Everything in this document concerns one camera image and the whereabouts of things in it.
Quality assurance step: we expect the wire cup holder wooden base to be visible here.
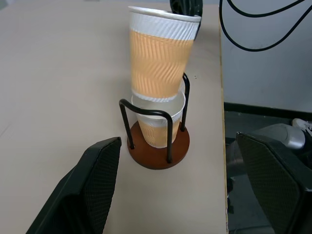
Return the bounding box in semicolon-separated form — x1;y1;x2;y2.
118;72;191;171

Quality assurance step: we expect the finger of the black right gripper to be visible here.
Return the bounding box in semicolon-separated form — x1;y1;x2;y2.
169;0;204;41

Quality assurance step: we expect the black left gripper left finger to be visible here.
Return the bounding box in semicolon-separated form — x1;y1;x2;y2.
25;136;122;234

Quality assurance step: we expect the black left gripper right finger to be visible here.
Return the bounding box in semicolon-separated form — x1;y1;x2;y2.
235;131;312;234

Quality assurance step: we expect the orange white ribbed paper cup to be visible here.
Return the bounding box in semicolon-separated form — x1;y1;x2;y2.
131;80;186;149
128;5;201;103

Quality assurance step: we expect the black cable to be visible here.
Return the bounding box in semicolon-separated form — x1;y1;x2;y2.
226;0;312;19
218;0;312;52

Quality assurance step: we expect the white shoe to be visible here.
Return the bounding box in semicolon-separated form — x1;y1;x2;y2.
292;117;312;134

